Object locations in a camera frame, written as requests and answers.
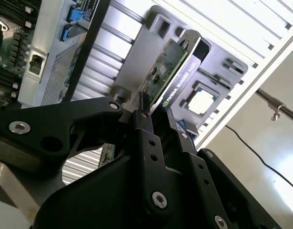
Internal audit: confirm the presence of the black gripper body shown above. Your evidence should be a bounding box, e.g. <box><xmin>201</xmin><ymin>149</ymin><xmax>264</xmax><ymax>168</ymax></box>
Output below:
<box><xmin>34</xmin><ymin>155</ymin><xmax>210</xmax><ymax>229</ymax></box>

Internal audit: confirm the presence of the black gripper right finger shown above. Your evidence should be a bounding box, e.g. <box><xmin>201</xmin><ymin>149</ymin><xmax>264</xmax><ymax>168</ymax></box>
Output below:
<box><xmin>162</xmin><ymin>109</ymin><xmax>283</xmax><ymax>229</ymax></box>

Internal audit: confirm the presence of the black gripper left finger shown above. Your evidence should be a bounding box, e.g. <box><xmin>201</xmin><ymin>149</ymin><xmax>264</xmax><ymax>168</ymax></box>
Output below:
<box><xmin>0</xmin><ymin>92</ymin><xmax>175</xmax><ymax>217</ymax></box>

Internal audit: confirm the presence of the Nvidia Quadro graphics card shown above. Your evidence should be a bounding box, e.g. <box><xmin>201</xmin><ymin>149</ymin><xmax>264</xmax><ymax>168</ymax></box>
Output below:
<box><xmin>136</xmin><ymin>30</ymin><xmax>203</xmax><ymax>114</ymax></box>

